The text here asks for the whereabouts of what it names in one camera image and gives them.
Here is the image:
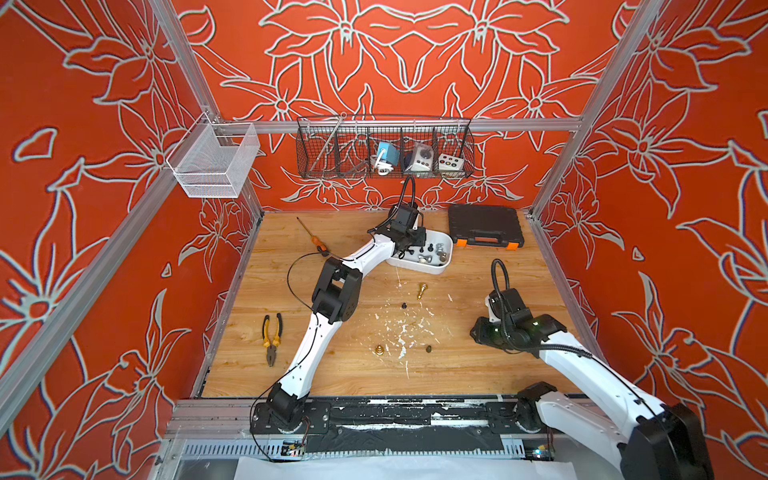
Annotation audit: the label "teal white device in basket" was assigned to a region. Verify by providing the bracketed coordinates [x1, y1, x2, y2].
[370, 142, 399, 176]

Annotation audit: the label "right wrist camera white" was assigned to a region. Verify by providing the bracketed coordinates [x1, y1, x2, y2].
[484, 291, 502, 324]

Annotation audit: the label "black wire wall basket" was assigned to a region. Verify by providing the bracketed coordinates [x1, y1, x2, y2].
[296, 114, 476, 180]

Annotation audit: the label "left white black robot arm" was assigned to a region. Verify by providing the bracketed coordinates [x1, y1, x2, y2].
[266, 202, 426, 430]

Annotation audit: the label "black orange tool case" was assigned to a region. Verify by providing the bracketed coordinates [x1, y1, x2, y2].
[448, 204, 525, 251]

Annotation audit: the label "white rectangular storage box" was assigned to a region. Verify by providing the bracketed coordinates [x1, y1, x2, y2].
[386, 229, 454, 275]

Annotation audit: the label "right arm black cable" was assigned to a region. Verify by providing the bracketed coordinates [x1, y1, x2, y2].
[490, 258, 511, 337]

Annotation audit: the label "orange handled screwdriver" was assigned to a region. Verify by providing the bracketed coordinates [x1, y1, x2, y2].
[296, 217, 330, 257]

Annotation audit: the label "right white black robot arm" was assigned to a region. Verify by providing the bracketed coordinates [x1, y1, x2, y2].
[470, 288, 715, 479]

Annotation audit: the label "clear plastic wall bin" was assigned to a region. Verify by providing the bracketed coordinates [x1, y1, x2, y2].
[166, 124, 261, 199]

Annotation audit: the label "white round-button device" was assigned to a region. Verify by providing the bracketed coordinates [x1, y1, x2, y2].
[404, 143, 434, 175]

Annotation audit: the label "white dotted cube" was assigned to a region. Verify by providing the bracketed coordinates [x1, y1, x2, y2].
[437, 154, 465, 178]

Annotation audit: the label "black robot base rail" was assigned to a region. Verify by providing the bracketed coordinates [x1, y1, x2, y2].
[249, 395, 564, 461]

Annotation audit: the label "yellow handled pliers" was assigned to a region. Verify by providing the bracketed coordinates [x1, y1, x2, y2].
[261, 312, 284, 367]

